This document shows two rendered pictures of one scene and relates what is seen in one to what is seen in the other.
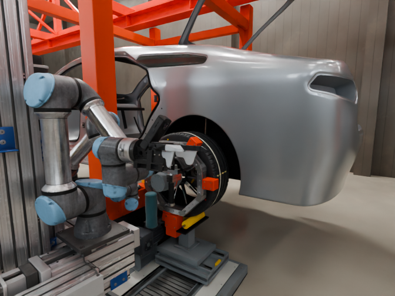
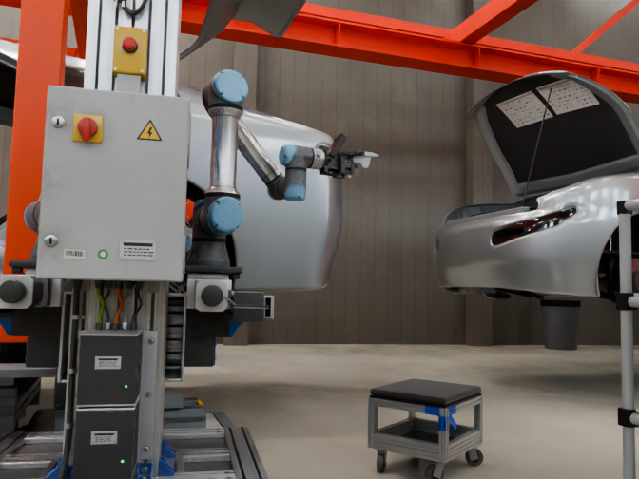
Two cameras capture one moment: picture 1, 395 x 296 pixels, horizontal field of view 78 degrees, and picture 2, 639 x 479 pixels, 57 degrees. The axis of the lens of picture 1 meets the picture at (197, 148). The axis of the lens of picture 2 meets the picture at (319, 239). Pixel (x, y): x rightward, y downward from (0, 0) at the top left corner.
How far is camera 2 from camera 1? 2.00 m
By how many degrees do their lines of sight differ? 53
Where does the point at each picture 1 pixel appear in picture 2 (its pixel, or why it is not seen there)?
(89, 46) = (47, 27)
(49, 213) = (235, 215)
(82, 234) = (220, 260)
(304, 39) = not seen: hidden behind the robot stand
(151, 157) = (344, 162)
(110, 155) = (306, 159)
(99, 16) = not seen: outside the picture
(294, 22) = not seen: hidden behind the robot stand
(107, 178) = (301, 179)
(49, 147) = (233, 145)
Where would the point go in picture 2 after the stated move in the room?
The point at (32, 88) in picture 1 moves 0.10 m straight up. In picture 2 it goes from (231, 84) to (233, 54)
